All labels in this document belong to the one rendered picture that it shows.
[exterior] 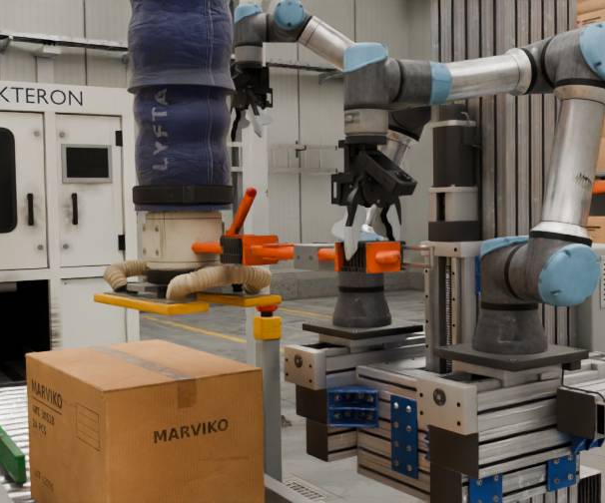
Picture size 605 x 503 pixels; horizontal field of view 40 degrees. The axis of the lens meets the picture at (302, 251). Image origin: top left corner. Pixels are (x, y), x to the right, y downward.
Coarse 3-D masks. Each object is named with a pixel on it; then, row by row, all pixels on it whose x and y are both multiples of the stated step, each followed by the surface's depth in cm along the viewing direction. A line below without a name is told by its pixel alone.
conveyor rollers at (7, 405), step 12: (24, 384) 380; (0, 396) 357; (12, 396) 359; (24, 396) 355; (0, 408) 339; (12, 408) 334; (24, 408) 335; (0, 420) 314; (12, 420) 316; (24, 420) 318; (12, 432) 299; (24, 432) 300; (24, 444) 283; (0, 468) 254; (0, 480) 245; (12, 480) 246; (12, 492) 237; (24, 492) 232
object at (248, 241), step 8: (224, 240) 164; (232, 240) 162; (240, 240) 160; (248, 240) 161; (256, 240) 162; (264, 240) 163; (272, 240) 164; (224, 248) 166; (232, 248) 164; (240, 248) 161; (248, 248) 161; (224, 256) 164; (232, 256) 162; (240, 256) 161; (248, 256) 161; (256, 256) 162; (264, 256) 163; (248, 264) 161; (256, 264) 162
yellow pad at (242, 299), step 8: (240, 288) 185; (200, 296) 190; (208, 296) 187; (216, 296) 184; (224, 296) 182; (232, 296) 180; (240, 296) 180; (248, 296) 179; (256, 296) 180; (264, 296) 179; (272, 296) 180; (280, 296) 182; (232, 304) 180; (240, 304) 177; (248, 304) 176; (256, 304) 178; (264, 304) 179; (272, 304) 181
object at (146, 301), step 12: (96, 300) 189; (108, 300) 184; (120, 300) 179; (132, 300) 175; (144, 300) 174; (156, 300) 170; (168, 300) 169; (180, 300) 169; (192, 300) 170; (156, 312) 167; (168, 312) 164; (180, 312) 166; (192, 312) 168
